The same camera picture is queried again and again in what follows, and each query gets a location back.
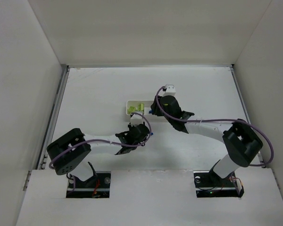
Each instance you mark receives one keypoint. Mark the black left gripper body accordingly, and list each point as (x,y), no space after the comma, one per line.
(137,128)

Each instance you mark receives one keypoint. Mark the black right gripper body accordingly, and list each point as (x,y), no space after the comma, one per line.
(156,108)

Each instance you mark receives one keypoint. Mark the green square lego upside-down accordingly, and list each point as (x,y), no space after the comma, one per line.
(131,109)

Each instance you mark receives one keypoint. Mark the green curved slope lego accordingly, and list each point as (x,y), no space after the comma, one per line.
(140,107)

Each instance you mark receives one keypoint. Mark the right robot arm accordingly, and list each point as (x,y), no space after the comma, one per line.
(175,150)

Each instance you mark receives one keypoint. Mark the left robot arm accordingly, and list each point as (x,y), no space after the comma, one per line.
(69,151)

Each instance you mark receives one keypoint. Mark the white three-compartment plastic tray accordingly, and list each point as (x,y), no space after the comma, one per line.
(147,105)

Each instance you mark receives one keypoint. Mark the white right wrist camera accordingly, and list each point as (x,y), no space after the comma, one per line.
(169,90)

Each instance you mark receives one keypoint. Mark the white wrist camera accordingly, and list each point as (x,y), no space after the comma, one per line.
(136,119)
(169,90)

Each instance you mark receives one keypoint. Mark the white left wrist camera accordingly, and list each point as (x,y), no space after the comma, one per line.
(136,119)

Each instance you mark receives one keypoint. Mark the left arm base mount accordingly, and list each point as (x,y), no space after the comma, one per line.
(95,187)

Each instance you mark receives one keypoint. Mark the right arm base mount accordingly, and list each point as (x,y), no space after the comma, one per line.
(209,184)

